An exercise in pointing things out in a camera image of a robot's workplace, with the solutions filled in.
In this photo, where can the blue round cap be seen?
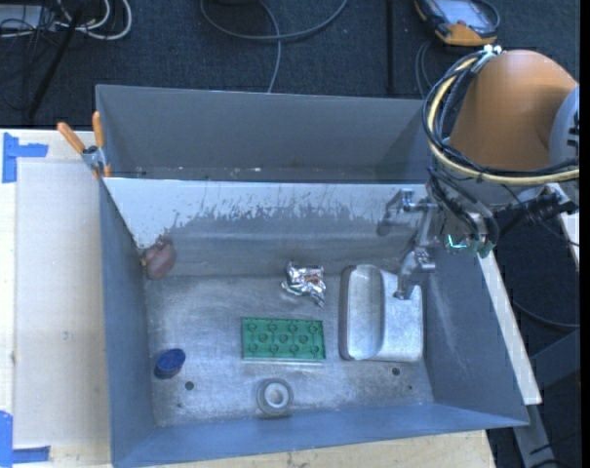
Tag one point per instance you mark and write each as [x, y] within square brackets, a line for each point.
[170, 362]

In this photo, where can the dark green flat block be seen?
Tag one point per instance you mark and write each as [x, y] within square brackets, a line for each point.
[282, 339]

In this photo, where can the red-brown rounded toy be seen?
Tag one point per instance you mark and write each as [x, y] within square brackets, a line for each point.
[159, 261]

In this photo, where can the crumpled silver foil wrapper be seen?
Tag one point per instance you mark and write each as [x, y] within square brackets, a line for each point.
[304, 281]

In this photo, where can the grey metal bin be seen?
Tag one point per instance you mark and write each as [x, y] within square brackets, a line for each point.
[226, 393]

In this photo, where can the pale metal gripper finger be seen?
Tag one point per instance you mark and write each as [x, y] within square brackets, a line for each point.
[389, 220]
[411, 271]

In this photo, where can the black cylinder on white bracket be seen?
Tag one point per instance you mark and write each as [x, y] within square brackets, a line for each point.
[548, 206]

